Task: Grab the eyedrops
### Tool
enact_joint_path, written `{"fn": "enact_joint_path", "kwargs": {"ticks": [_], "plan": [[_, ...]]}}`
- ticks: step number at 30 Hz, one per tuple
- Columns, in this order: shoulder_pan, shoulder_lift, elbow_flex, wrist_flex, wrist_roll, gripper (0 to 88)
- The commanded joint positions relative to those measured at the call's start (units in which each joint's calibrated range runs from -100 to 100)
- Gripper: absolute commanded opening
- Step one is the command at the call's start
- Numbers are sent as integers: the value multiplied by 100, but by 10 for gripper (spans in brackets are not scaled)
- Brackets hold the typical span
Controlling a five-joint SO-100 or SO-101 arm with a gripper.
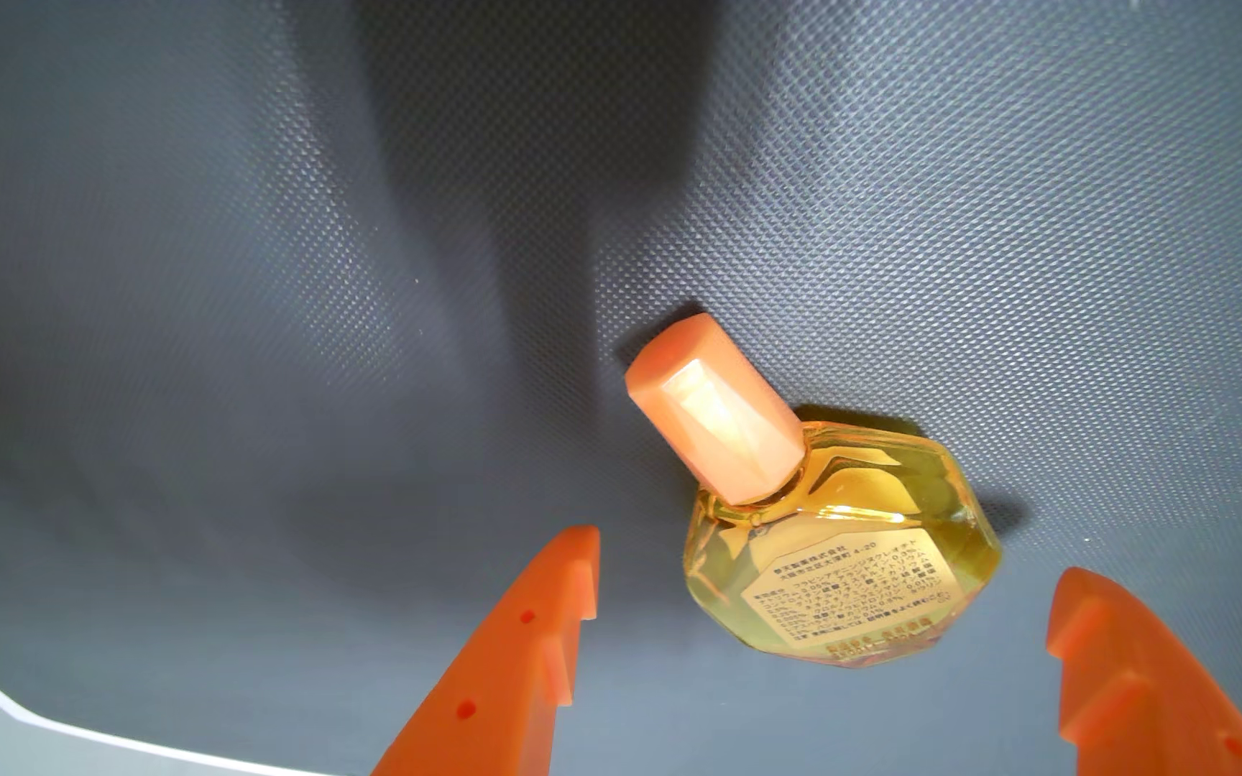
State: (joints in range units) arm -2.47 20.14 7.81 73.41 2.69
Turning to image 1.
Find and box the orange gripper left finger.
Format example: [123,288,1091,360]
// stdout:
[371,526,602,776]

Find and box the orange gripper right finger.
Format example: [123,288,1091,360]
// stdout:
[1046,567,1242,776]

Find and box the yellow eyedrops bottle orange cap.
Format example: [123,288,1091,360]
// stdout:
[624,313,1006,668]

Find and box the dark grey textured mat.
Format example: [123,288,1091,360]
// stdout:
[0,0,1242,776]

